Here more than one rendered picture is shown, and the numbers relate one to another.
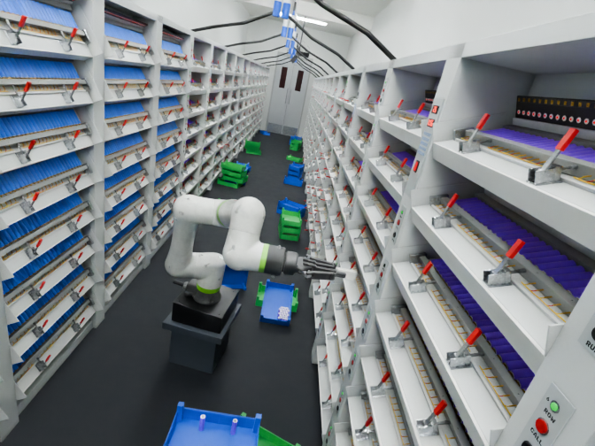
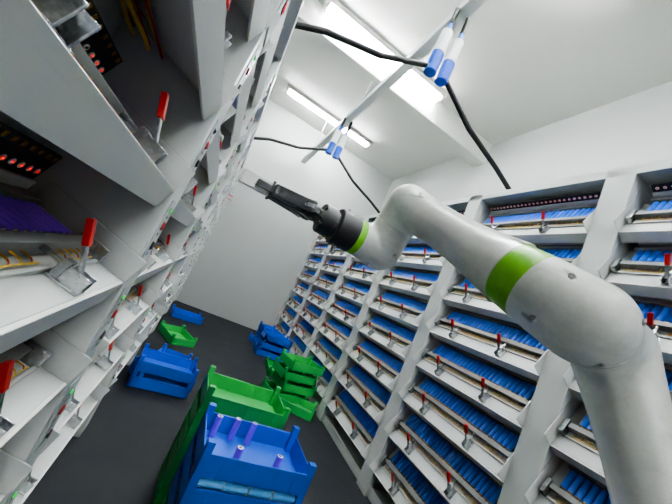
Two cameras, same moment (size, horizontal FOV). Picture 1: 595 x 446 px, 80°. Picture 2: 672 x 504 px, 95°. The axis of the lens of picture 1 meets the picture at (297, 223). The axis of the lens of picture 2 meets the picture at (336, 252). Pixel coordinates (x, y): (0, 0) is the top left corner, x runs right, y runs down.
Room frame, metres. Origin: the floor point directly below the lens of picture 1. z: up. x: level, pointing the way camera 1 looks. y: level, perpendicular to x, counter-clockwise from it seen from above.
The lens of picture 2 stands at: (1.74, -0.15, 0.83)
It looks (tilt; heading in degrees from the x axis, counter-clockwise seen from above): 8 degrees up; 164
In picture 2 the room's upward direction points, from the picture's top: 25 degrees clockwise
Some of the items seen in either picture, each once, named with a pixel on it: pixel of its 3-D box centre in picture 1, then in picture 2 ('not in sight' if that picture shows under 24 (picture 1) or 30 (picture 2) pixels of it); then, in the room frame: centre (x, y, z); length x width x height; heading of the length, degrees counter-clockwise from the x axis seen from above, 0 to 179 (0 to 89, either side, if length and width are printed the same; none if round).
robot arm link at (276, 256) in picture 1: (275, 261); (341, 230); (1.02, 0.04, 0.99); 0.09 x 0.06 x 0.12; 4
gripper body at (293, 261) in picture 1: (297, 265); (316, 215); (1.02, -0.03, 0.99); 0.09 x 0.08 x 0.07; 94
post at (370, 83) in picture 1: (347, 196); not in sight; (2.45, -0.31, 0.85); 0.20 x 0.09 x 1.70; 94
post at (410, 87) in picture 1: (363, 236); not in sight; (1.75, -0.36, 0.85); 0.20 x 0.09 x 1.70; 94
